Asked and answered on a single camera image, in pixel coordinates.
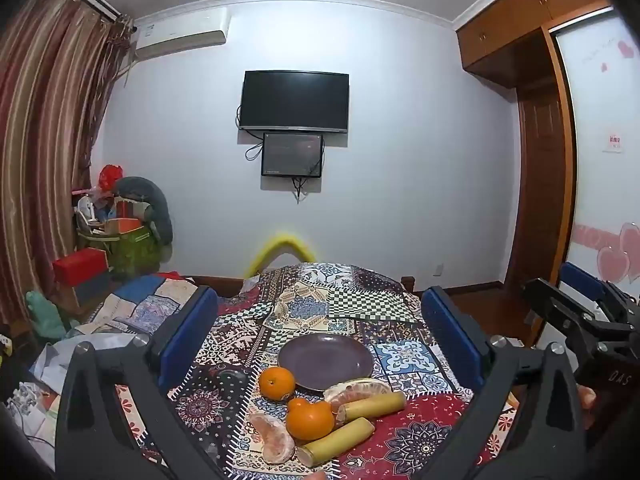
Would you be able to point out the dark wooden furniture frame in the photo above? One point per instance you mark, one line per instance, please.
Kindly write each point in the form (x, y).
(407, 282)

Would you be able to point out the blue white patchwork cloth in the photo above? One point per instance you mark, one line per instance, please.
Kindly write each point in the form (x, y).
(145, 305)

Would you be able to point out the green bag with clutter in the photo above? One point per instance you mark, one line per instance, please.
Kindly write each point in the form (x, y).
(132, 252)

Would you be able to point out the dark blue box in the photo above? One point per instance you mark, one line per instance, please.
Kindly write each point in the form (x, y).
(95, 287)

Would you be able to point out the teal plush toy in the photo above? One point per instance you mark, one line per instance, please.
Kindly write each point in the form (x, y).
(47, 315)

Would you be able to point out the striped red brown curtain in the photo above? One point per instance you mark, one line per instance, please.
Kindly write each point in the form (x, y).
(45, 135)

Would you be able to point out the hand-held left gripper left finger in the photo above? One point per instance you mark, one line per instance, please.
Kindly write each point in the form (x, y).
(187, 330)

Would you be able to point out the red plastic bag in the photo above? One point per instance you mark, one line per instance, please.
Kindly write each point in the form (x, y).
(110, 176)

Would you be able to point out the black wall television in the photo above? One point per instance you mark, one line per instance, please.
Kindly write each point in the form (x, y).
(294, 101)

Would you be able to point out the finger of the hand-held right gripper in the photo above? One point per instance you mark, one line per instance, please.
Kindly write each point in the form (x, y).
(580, 280)
(555, 300)

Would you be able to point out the person's right hand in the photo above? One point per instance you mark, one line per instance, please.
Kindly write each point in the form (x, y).
(587, 396)

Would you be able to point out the brown wooden door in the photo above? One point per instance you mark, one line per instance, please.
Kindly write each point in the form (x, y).
(542, 185)

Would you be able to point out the white air conditioner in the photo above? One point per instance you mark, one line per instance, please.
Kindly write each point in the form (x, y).
(180, 30)

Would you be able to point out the crumpled white paper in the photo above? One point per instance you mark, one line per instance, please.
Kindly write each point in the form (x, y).
(37, 390)

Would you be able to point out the yellow fuzzy hoop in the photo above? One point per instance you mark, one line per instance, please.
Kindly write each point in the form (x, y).
(260, 255)

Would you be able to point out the purple plate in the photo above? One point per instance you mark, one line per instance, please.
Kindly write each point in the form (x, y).
(325, 360)

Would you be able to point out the red white sticker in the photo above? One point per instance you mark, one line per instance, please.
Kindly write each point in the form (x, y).
(612, 142)

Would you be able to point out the orange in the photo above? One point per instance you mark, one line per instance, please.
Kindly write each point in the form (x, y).
(310, 420)
(276, 382)

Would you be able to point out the white wall outlet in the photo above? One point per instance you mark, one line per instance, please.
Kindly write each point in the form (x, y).
(436, 269)

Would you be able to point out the yellow sugarcane piece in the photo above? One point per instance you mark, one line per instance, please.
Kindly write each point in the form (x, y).
(372, 406)
(335, 442)

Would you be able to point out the small black wall monitor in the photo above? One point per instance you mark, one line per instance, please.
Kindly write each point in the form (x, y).
(291, 155)

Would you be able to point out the peeled pomelo piece with rind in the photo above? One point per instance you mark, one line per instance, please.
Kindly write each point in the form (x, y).
(357, 390)

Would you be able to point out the white wardrobe door with hearts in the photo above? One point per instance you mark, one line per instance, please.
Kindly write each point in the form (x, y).
(600, 200)

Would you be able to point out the wooden overhead cabinet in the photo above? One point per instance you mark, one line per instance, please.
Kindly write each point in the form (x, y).
(515, 15)

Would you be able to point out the orange cardboard box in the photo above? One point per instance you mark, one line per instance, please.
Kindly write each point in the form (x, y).
(131, 223)

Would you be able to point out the red box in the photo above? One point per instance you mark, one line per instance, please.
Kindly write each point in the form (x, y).
(80, 265)

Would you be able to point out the peeled pomelo segment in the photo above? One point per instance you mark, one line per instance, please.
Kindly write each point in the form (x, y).
(272, 437)

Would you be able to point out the patchwork printed tablecloth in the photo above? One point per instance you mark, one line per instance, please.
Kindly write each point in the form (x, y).
(320, 305)

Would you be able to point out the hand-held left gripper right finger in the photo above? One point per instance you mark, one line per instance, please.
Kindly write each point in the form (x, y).
(450, 330)

